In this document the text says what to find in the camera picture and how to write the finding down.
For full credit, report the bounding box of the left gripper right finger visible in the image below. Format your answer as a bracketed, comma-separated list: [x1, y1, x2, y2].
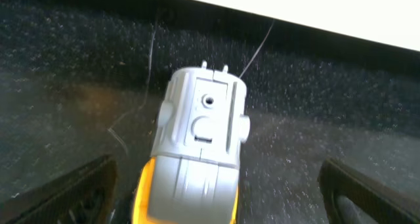
[317, 157, 420, 224]

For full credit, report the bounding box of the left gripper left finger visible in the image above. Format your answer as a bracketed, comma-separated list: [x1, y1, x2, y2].
[0, 154, 118, 224]

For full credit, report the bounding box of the grey and yellow toy truck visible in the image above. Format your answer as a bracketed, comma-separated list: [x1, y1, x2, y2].
[131, 60, 251, 224]

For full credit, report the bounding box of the white shelf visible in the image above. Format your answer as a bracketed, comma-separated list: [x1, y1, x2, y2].
[137, 0, 420, 53]

